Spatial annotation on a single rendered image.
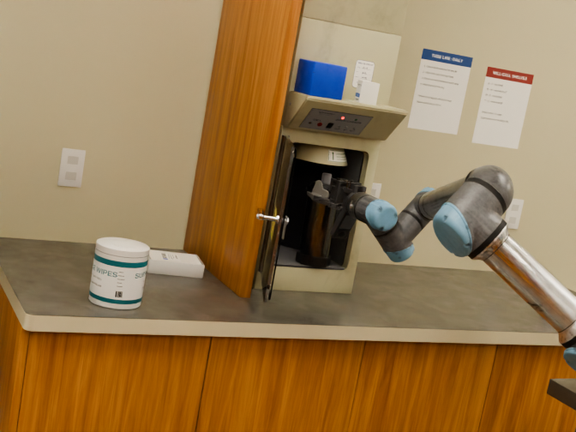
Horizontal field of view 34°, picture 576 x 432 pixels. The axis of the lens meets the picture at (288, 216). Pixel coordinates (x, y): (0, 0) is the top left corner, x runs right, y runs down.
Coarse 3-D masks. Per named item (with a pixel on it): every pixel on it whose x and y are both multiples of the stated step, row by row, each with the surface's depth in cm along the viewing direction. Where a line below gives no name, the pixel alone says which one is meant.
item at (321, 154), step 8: (296, 144) 280; (304, 144) 276; (304, 152) 275; (312, 152) 274; (320, 152) 274; (328, 152) 275; (336, 152) 276; (344, 152) 280; (312, 160) 274; (320, 160) 274; (328, 160) 274; (336, 160) 275; (344, 160) 278
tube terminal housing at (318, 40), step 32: (320, 32) 262; (352, 32) 266; (352, 64) 268; (384, 64) 272; (288, 96) 262; (352, 96) 271; (384, 96) 275; (288, 128) 265; (352, 256) 283; (256, 288) 272; (288, 288) 277; (320, 288) 281
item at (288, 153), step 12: (288, 144) 245; (288, 156) 239; (288, 168) 234; (288, 180) 234; (276, 192) 259; (276, 204) 252; (276, 228) 239; (276, 240) 237; (264, 264) 260; (264, 276) 253; (264, 288) 246; (264, 300) 240
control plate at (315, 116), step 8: (312, 112) 258; (320, 112) 258; (328, 112) 259; (336, 112) 259; (344, 112) 260; (304, 120) 260; (312, 120) 261; (320, 120) 261; (328, 120) 262; (336, 120) 262; (344, 120) 263; (352, 120) 264; (360, 120) 264; (368, 120) 265; (312, 128) 264; (320, 128) 264; (336, 128) 266; (344, 128) 266; (352, 128) 267; (360, 128) 268
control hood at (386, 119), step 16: (304, 96) 253; (288, 112) 261; (304, 112) 257; (352, 112) 261; (368, 112) 262; (384, 112) 263; (400, 112) 265; (304, 128) 263; (368, 128) 268; (384, 128) 270
